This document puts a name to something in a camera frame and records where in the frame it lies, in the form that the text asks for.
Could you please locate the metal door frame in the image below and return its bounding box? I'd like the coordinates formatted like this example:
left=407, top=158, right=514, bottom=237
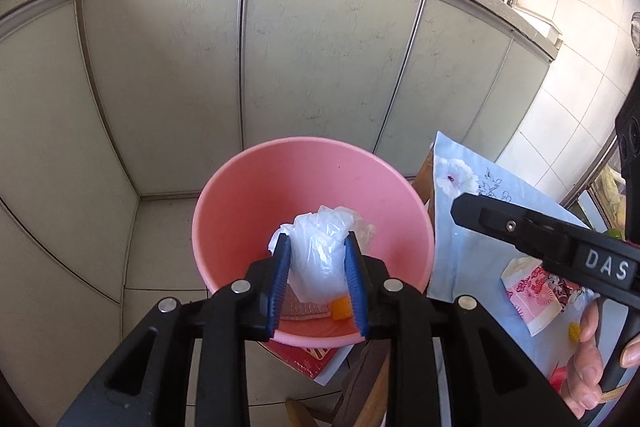
left=560, top=132, right=621, bottom=210

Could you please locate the pink and white wrapper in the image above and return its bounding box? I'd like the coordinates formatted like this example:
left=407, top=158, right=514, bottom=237
left=501, top=257, right=563, bottom=337

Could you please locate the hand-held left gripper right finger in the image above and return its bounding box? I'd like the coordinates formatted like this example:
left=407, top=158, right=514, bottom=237
left=342, top=231, right=583, bottom=427

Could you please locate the floral foil wrapper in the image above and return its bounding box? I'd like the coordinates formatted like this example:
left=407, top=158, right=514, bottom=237
left=550, top=274, right=596, bottom=309

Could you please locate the white plastic bag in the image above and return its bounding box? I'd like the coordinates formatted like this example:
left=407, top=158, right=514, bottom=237
left=267, top=205, right=376, bottom=303

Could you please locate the person's right hand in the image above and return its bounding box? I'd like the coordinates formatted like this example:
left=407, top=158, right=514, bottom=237
left=559, top=302, right=640, bottom=420

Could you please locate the leek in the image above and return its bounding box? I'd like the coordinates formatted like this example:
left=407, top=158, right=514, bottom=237
left=597, top=167, right=626, bottom=228

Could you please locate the grey kitchen cabinet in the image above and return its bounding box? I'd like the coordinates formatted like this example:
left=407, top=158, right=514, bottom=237
left=0, top=0, right=563, bottom=348

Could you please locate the red cardboard box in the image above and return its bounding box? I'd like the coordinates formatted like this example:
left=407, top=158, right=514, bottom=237
left=259, top=339, right=342, bottom=380

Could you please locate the blue floral tablecloth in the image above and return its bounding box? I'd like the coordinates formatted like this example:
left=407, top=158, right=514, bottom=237
left=315, top=131, right=608, bottom=408

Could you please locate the wooden stool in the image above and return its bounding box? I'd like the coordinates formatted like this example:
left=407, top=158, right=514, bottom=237
left=285, top=342, right=396, bottom=427

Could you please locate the wooden table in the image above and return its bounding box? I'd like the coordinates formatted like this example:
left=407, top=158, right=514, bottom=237
left=414, top=144, right=437, bottom=212

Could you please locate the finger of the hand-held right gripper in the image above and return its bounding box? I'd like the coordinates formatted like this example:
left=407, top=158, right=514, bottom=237
left=451, top=193, right=583, bottom=275

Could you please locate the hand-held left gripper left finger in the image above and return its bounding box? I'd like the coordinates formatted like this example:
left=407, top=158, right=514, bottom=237
left=57, top=232, right=293, bottom=427

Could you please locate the pink plastic bin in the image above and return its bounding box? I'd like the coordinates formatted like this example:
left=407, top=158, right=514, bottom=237
left=191, top=136, right=436, bottom=349

